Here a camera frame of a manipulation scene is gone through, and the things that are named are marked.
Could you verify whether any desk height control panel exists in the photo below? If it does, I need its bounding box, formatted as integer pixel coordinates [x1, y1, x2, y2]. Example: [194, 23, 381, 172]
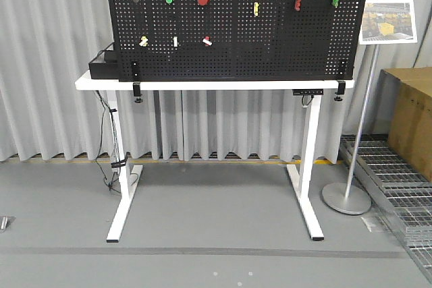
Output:
[292, 89, 323, 96]

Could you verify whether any brown cardboard box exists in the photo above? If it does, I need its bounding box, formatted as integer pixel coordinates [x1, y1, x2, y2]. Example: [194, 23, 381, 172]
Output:
[382, 67, 431, 181]

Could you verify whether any metal grating platform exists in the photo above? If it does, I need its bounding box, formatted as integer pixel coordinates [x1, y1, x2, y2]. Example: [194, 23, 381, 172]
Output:
[354, 134, 431, 281]

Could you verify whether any left black clamp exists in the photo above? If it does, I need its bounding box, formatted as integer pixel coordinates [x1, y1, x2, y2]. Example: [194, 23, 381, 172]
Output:
[131, 61, 142, 103]

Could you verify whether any red white toggle switch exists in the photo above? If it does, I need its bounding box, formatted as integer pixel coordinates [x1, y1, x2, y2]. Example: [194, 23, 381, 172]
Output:
[202, 36, 212, 46]

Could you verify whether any printed photo sign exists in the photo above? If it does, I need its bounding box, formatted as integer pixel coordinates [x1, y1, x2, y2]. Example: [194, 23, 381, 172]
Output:
[358, 0, 418, 45]

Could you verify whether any grey curtain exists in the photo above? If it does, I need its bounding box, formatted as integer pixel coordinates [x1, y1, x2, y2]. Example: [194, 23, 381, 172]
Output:
[1, 0, 431, 161]

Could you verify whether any right black clamp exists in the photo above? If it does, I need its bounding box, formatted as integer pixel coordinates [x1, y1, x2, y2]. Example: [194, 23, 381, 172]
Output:
[334, 60, 347, 102]

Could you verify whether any silver sign stand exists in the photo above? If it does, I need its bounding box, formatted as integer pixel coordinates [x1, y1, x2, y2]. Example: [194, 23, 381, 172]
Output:
[321, 45, 380, 215]

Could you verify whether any black box on desk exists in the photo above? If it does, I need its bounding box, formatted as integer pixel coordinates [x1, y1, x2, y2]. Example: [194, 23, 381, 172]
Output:
[88, 42, 118, 80]

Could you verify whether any yellow toggle switch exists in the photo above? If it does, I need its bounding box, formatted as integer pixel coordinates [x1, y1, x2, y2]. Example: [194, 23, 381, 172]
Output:
[139, 36, 148, 47]

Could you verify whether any white height-adjustable desk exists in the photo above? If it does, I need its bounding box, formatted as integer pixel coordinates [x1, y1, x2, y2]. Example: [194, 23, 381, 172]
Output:
[75, 71, 355, 243]

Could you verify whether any black power cable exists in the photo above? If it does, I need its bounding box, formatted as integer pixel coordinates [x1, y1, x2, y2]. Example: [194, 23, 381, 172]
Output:
[94, 90, 141, 196]

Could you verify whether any yellow knob handle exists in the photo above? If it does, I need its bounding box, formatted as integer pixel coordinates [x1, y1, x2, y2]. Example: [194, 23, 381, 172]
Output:
[253, 2, 259, 17]

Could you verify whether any red knob handle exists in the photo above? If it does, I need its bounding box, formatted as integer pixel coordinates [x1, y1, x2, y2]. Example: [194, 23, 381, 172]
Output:
[294, 0, 302, 11]

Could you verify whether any black clamp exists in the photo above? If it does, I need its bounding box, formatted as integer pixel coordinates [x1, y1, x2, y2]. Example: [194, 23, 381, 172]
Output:
[131, 61, 142, 103]
[334, 60, 347, 102]

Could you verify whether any black perforated pegboard panel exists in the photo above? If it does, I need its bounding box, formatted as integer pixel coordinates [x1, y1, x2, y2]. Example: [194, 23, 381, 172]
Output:
[109, 0, 365, 82]

